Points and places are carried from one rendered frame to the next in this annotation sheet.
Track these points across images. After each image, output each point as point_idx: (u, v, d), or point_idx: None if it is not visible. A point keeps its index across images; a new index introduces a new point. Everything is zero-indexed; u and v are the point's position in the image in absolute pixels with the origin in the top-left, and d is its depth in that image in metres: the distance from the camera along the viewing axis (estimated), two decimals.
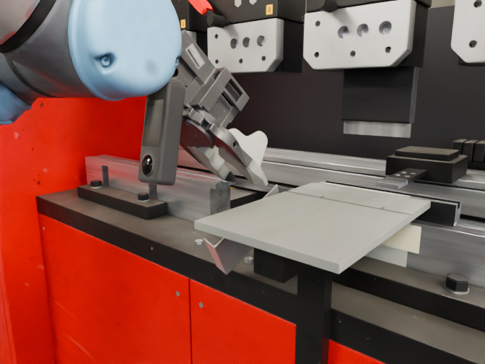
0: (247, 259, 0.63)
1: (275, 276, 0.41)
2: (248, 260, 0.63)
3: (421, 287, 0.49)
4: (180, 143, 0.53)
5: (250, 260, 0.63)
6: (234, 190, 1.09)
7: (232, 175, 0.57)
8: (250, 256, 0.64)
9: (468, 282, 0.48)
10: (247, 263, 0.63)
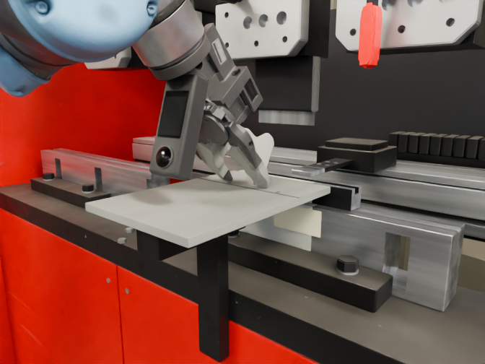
0: (120, 240, 0.68)
1: (153, 255, 0.43)
2: (121, 240, 0.67)
3: (315, 269, 0.51)
4: None
5: (123, 240, 0.68)
6: None
7: (230, 174, 0.57)
8: (123, 237, 0.69)
9: (356, 263, 0.49)
10: (120, 243, 0.68)
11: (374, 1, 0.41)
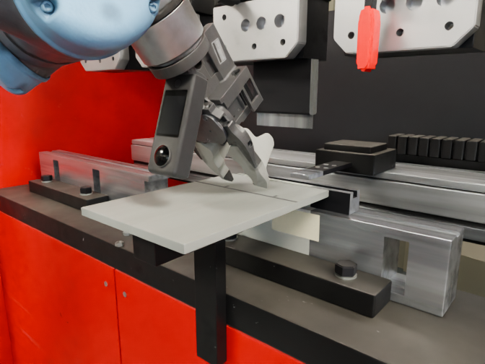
0: (118, 243, 0.67)
1: (149, 260, 0.42)
2: (118, 243, 0.67)
3: (312, 273, 0.51)
4: None
5: (120, 243, 0.67)
6: None
7: (231, 174, 0.57)
8: (120, 240, 0.68)
9: (354, 267, 0.49)
10: (118, 246, 0.67)
11: (372, 4, 0.41)
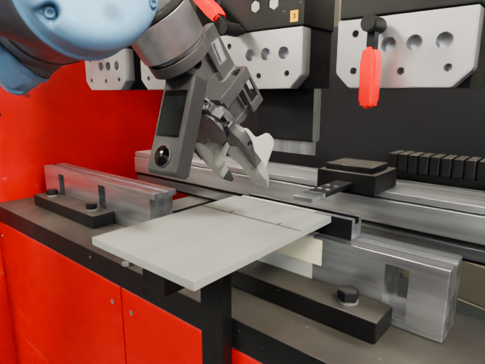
0: (124, 263, 0.69)
1: (158, 291, 0.44)
2: (125, 263, 0.69)
3: (315, 298, 0.52)
4: None
5: (127, 263, 0.69)
6: (189, 198, 1.12)
7: (231, 174, 0.57)
8: (128, 260, 0.70)
9: (356, 294, 0.50)
10: (124, 266, 0.69)
11: (374, 45, 0.42)
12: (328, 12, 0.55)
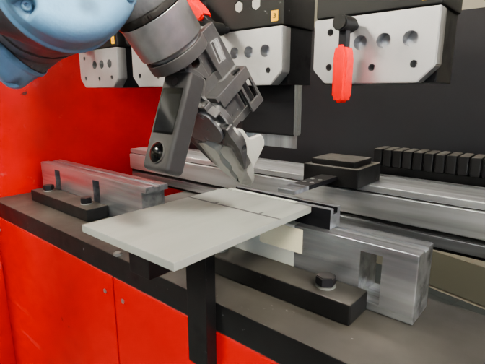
0: (115, 253, 0.72)
1: (143, 274, 0.47)
2: (117, 253, 0.71)
3: (295, 284, 0.55)
4: (191, 139, 0.53)
5: (119, 253, 0.72)
6: (182, 193, 1.14)
7: None
8: (119, 250, 0.73)
9: (333, 279, 0.53)
10: (116, 256, 0.71)
11: (346, 43, 0.45)
12: (307, 12, 0.58)
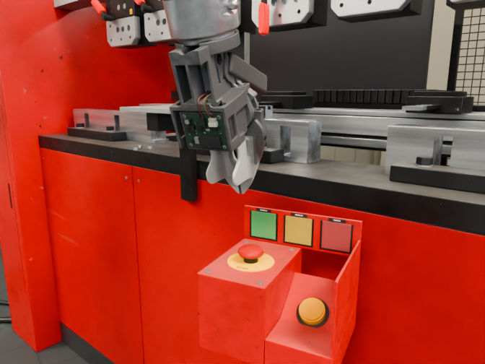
0: (134, 147, 1.10)
1: (155, 128, 0.85)
2: (135, 148, 1.10)
3: None
4: (264, 128, 0.50)
5: (136, 148, 1.10)
6: None
7: (239, 185, 0.54)
8: (136, 147, 1.11)
9: None
10: (134, 149, 1.10)
11: (264, 1, 0.84)
12: None
